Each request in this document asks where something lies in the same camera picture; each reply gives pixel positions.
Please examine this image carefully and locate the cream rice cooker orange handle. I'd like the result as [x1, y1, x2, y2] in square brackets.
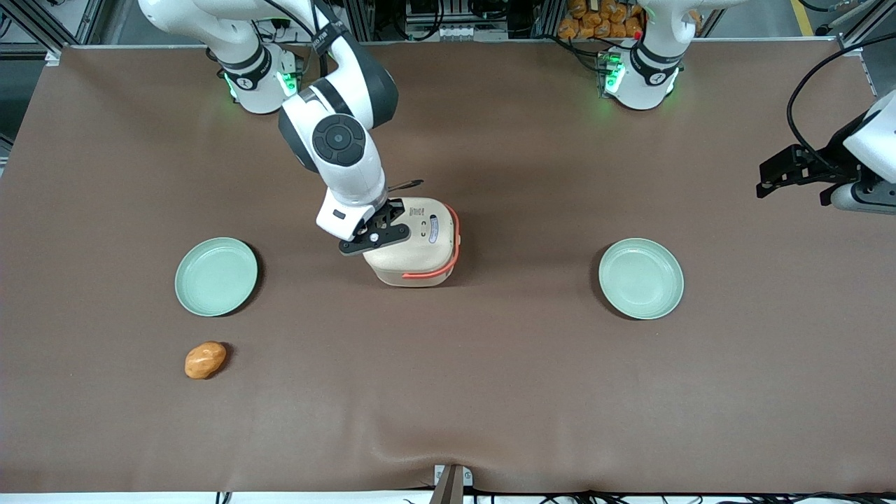
[362, 197, 462, 288]

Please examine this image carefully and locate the pale green round plate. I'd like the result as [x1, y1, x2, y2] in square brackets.
[598, 238, 685, 321]
[174, 237, 259, 318]

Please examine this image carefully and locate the brown table cloth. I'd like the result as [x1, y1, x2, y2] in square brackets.
[0, 38, 896, 495]

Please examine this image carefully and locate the orange brown potato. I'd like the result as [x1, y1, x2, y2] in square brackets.
[184, 341, 228, 381]

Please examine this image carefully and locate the grey equipment box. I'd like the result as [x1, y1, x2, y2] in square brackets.
[405, 0, 510, 41]

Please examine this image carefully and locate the bag of orange items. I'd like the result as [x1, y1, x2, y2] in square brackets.
[557, 0, 645, 41]

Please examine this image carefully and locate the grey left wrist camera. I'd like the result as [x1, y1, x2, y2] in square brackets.
[831, 180, 896, 216]

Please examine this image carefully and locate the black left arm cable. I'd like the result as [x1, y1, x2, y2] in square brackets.
[786, 31, 896, 177]

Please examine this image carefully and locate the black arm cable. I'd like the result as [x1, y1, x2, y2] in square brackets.
[262, 0, 351, 79]
[786, 31, 896, 177]

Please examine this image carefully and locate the aluminium frame post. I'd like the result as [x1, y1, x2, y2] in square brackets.
[825, 0, 896, 51]
[0, 0, 107, 58]

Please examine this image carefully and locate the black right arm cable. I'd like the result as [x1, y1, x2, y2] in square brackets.
[262, 0, 351, 79]

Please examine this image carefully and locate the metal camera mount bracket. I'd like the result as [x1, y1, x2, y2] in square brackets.
[429, 463, 475, 504]

